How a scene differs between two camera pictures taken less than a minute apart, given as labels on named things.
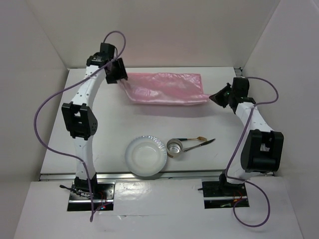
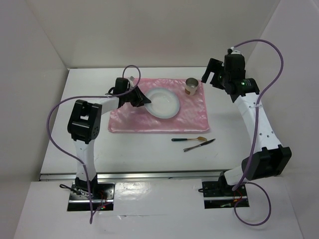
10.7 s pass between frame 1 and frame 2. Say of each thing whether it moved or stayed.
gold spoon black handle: stayed
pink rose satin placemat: moved
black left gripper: moved
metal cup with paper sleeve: moved
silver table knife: stayed
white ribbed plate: moved
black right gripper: moved
